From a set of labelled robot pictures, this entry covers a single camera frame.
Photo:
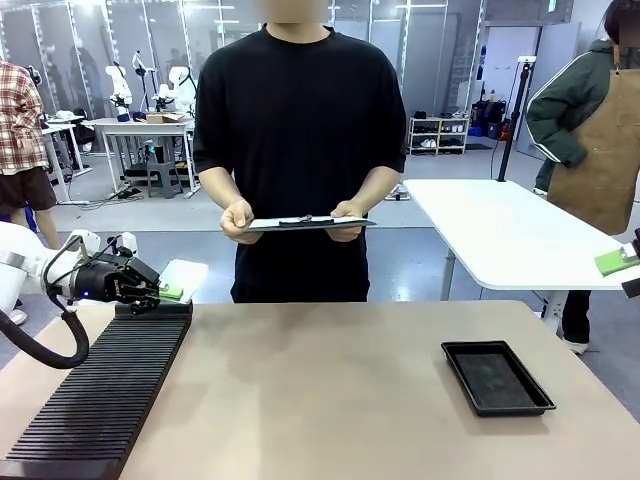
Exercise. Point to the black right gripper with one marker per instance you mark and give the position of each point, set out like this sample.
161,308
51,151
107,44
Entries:
636,239

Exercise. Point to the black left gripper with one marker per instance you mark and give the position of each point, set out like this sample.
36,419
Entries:
102,285

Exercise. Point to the white PCB board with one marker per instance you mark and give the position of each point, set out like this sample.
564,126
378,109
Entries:
187,275

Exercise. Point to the grey clipboard with paper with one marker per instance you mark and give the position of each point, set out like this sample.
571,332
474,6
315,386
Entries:
310,223

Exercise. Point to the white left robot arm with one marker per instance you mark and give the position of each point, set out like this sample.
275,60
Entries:
20,265

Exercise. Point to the person's left forearm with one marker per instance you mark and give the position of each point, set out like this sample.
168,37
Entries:
377,187

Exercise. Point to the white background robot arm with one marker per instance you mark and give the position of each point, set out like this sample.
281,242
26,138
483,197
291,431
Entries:
120,85
177,90

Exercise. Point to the person's right forearm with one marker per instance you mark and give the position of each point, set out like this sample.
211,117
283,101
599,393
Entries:
220,185

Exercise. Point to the black slotted PCB rack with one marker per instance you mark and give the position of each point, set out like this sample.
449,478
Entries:
100,390

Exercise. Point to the person's right hand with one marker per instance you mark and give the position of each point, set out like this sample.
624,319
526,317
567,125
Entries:
237,220

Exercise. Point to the person's left hand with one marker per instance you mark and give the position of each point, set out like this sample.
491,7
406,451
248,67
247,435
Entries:
350,217

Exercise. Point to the grey plastic stool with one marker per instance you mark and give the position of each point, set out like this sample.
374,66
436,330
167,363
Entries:
164,179

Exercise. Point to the white rounded table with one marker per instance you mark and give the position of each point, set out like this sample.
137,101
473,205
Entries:
505,230

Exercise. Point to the person in brown apron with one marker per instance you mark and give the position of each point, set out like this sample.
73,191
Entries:
590,125

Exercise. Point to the white background work table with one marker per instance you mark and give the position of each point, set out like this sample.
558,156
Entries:
140,130

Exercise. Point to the black plastic tray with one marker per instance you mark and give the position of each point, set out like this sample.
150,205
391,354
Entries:
497,378

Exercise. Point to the white desk with legs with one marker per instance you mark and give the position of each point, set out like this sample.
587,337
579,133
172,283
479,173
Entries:
62,150

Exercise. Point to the cardboard box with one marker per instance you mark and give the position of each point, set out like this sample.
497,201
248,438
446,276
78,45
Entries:
164,118

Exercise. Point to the person in plaid shirt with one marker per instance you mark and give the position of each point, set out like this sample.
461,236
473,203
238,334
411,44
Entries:
20,135

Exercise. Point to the person in black t-shirt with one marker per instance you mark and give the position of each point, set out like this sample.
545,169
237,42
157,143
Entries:
300,125

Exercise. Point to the white shoe rack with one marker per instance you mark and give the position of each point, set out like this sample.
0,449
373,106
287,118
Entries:
439,135

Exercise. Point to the black camera pole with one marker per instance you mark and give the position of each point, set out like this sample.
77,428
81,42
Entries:
512,120

